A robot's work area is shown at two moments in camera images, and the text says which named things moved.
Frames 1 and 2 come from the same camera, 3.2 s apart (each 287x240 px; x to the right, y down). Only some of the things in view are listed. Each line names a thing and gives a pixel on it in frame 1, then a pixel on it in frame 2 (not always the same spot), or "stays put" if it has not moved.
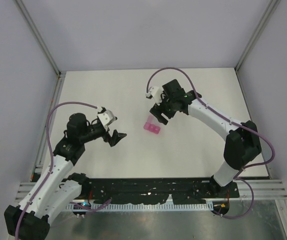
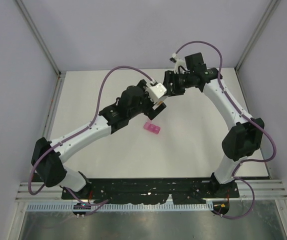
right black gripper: [157, 110] → [171, 77]
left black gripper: [114, 138] → [150, 109]
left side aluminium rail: [56, 98] stays put
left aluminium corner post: [40, 38] stays put
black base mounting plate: [152, 190] stays put
